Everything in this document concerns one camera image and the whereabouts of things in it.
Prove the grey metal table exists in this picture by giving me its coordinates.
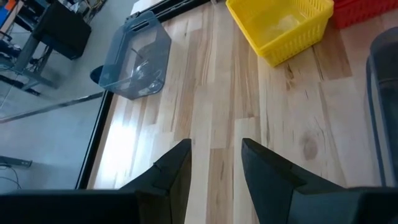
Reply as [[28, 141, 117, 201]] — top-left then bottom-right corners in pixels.
[[0, 30, 60, 93]]

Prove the black computer box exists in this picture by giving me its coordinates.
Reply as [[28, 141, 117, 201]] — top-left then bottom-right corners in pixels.
[[32, 1, 93, 60]]

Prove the black aluminium frame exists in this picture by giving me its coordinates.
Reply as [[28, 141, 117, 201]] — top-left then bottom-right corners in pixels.
[[74, 0, 212, 190]]

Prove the yellow plastic mesh basket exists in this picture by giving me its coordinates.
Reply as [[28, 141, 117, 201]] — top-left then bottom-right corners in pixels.
[[226, 0, 335, 68]]

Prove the red plastic mesh basket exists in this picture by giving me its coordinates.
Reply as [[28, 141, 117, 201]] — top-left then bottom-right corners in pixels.
[[331, 0, 398, 30]]

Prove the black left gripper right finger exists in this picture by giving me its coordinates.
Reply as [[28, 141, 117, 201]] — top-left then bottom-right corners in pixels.
[[241, 138, 346, 224]]

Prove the grey translucent plastic bin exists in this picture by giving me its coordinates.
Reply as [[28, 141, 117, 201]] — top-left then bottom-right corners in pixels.
[[98, 11, 172, 101], [365, 26, 398, 187]]

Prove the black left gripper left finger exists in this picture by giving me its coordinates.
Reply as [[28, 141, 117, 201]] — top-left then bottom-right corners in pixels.
[[119, 139, 193, 224]]

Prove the dark metal bar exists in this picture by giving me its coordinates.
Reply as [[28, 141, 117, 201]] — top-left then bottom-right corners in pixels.
[[0, 155, 34, 169]]

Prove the black frame clamp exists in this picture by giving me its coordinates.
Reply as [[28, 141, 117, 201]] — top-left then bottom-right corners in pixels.
[[90, 64, 105, 85]]

